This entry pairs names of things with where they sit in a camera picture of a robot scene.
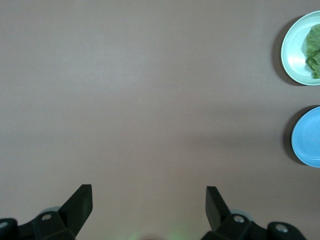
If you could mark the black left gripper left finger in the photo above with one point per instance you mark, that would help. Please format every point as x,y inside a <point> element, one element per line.
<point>70,217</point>

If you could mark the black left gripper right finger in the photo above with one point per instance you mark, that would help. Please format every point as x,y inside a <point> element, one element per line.
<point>225,225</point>

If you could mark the green lettuce leaf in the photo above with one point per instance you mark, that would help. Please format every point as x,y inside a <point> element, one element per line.
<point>313,50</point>

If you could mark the blue round plate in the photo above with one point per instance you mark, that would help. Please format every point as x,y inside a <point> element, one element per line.
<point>308,137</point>

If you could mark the mint green round plate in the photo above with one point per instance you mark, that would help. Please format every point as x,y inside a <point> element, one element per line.
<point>293,55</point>

